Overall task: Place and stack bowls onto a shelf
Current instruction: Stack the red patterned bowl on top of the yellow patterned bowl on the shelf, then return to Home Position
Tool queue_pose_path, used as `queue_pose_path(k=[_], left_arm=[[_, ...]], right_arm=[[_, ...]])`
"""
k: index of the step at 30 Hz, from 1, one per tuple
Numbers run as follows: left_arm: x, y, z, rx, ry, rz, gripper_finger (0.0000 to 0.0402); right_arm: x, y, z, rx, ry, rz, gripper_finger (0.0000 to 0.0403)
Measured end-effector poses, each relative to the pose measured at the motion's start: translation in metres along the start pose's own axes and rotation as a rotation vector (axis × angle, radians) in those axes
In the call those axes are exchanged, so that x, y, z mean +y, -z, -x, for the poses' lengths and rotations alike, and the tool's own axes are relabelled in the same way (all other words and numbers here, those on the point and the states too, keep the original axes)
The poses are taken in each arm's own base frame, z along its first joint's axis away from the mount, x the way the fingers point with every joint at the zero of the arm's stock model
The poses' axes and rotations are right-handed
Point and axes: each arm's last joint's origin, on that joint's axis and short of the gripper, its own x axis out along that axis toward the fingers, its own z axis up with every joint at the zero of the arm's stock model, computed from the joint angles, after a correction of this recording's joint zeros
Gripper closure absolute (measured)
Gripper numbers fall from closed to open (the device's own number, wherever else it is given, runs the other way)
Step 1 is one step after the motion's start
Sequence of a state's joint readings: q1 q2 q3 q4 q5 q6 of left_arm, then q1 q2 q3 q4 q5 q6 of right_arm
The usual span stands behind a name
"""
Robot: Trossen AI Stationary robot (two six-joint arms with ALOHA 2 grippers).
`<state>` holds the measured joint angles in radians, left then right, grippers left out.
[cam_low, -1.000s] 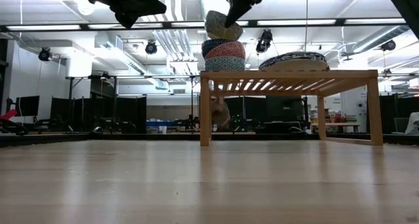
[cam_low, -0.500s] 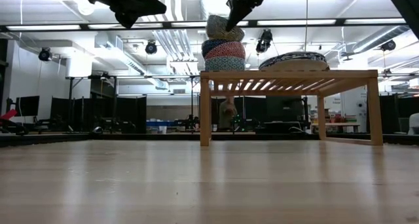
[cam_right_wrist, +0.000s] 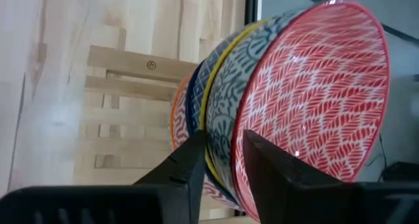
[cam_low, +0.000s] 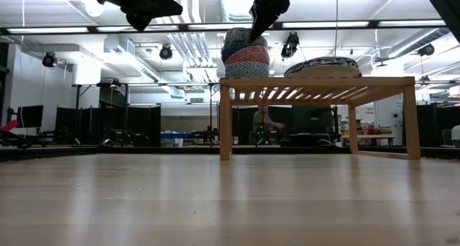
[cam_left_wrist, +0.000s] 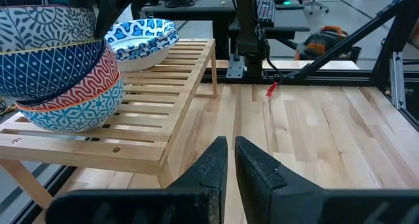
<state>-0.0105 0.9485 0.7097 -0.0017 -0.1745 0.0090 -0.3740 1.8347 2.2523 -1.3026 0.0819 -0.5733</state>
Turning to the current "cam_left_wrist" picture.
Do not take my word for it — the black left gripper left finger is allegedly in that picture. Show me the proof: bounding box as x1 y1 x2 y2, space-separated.
45 135 228 224

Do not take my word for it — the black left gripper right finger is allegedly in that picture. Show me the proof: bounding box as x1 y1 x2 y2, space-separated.
234 136 419 224

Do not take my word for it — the blue patterned paper bowl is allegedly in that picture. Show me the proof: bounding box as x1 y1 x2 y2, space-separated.
117 47 173 73
105 18 179 53
114 32 181 62

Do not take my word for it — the black white floral ceramic bowl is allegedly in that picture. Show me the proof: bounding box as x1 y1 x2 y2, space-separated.
0 5 100 54

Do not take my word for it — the red wave patterned ceramic bowl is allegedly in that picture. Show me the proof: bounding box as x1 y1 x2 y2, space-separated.
14 43 120 113

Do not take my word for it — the dark blue diamond ceramic bowl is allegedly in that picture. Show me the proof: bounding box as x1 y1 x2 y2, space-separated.
0 39 107 103

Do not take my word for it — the wooden slatted shelf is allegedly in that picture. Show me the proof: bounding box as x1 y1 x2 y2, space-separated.
0 37 219 209

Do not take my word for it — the black office desk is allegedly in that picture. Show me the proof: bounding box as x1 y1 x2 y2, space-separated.
228 6 311 42
141 0 237 60

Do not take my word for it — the red tag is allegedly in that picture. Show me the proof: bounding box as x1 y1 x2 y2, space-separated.
265 81 280 98

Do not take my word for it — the teal star patterned ceramic bowl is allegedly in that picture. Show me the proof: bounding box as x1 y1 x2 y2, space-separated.
18 76 126 134

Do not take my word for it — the black computer keyboard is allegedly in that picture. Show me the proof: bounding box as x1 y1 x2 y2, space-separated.
256 0 276 28

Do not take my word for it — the orange black backpack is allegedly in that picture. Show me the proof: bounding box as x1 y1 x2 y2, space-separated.
295 24 362 62

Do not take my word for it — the coiled black cable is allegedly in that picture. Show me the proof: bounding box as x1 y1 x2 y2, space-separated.
163 0 198 9

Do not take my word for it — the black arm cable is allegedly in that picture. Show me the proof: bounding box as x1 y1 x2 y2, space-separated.
265 55 284 84

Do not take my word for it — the black aluminium table frame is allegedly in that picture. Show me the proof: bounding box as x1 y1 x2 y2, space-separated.
202 0 419 132

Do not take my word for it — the grey metal mounting bracket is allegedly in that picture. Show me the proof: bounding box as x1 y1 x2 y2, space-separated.
226 53 246 79

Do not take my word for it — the silver metal corner bracket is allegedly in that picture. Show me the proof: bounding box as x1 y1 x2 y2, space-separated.
389 51 407 111

